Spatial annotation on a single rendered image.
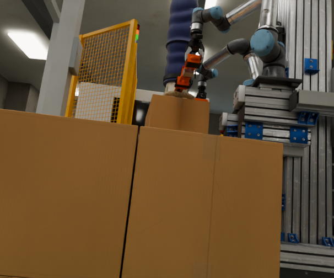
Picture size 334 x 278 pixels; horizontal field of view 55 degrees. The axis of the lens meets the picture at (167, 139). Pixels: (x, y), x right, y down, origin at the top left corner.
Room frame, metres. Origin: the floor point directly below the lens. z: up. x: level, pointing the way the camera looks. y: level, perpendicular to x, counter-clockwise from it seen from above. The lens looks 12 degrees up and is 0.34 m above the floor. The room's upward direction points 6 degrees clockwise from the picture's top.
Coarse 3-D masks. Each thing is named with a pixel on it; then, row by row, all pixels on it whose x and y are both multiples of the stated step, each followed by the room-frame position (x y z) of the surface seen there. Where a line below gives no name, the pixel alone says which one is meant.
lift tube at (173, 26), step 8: (176, 0) 2.27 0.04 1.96; (184, 0) 2.25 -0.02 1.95; (192, 0) 2.26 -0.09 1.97; (176, 8) 2.27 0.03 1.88; (184, 8) 2.25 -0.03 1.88; (176, 16) 2.26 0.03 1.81; (184, 16) 2.24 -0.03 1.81; (176, 24) 2.26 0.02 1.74; (184, 24) 2.25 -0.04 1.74; (168, 32) 2.31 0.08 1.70; (176, 32) 2.26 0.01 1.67; (184, 32) 2.25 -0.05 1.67; (168, 40) 2.32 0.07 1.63; (176, 40) 2.26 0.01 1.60; (184, 40) 2.25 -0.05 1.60
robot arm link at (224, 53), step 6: (234, 42) 2.20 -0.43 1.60; (240, 42) 2.19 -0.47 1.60; (246, 42) 2.19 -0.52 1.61; (228, 48) 2.23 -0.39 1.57; (234, 48) 2.21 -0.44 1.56; (240, 48) 2.20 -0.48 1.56; (246, 48) 2.21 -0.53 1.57; (216, 54) 2.34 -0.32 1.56; (222, 54) 2.29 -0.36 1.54; (228, 54) 2.28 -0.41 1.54; (210, 60) 2.38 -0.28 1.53; (216, 60) 2.35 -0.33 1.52; (222, 60) 2.35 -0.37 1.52; (204, 66) 2.43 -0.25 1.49; (210, 66) 2.42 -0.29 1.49; (198, 72) 2.49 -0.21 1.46; (204, 72) 2.50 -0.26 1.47
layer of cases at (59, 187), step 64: (0, 128) 0.80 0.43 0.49; (64, 128) 0.81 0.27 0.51; (128, 128) 0.82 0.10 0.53; (0, 192) 0.80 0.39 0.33; (64, 192) 0.81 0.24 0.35; (128, 192) 0.82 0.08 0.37; (192, 192) 0.83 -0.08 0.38; (256, 192) 0.85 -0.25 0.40; (0, 256) 0.80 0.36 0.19; (64, 256) 0.81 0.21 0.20; (128, 256) 0.82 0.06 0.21; (192, 256) 0.83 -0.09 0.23; (256, 256) 0.85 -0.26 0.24
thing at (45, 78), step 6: (54, 24) 4.77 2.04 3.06; (54, 30) 4.77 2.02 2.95; (54, 36) 4.78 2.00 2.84; (54, 42) 4.78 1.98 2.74; (48, 54) 4.77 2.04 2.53; (48, 60) 4.77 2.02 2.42; (258, 60) 5.02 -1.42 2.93; (48, 66) 4.78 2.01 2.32; (48, 72) 4.78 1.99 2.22; (42, 78) 4.77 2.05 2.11; (48, 78) 4.78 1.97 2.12; (42, 84) 4.77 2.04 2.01; (42, 90) 4.77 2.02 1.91; (42, 96) 4.78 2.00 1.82; (42, 102) 4.78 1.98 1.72; (36, 108) 4.77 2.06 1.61; (42, 108) 4.78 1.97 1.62
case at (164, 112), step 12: (156, 96) 2.03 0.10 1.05; (168, 96) 2.05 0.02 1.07; (156, 108) 2.04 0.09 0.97; (168, 108) 2.05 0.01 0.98; (180, 108) 2.06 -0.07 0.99; (192, 108) 2.07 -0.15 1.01; (204, 108) 2.08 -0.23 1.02; (156, 120) 2.04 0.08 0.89; (168, 120) 2.05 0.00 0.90; (180, 120) 2.06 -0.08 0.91; (192, 120) 2.07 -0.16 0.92; (204, 120) 2.08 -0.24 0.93; (204, 132) 2.08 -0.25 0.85
